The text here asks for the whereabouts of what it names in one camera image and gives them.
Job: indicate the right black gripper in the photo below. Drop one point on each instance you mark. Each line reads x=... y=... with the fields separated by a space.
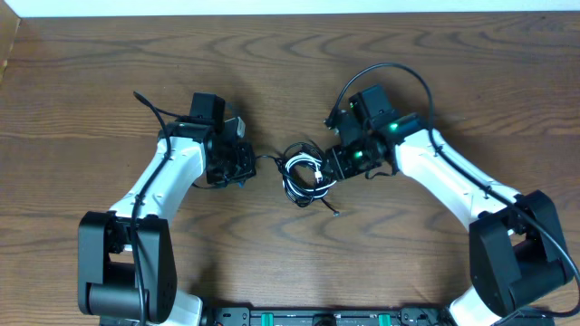
x=343 y=168

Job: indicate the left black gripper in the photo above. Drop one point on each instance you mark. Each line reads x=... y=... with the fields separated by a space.
x=247 y=170

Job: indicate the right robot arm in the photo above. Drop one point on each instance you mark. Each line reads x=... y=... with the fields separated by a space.
x=517 y=250

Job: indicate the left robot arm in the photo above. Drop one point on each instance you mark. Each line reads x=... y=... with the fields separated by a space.
x=126 y=265

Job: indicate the clear tape strip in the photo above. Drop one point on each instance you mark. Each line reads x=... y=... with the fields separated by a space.
x=449 y=118

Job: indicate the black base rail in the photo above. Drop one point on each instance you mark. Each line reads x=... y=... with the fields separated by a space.
x=244 y=316

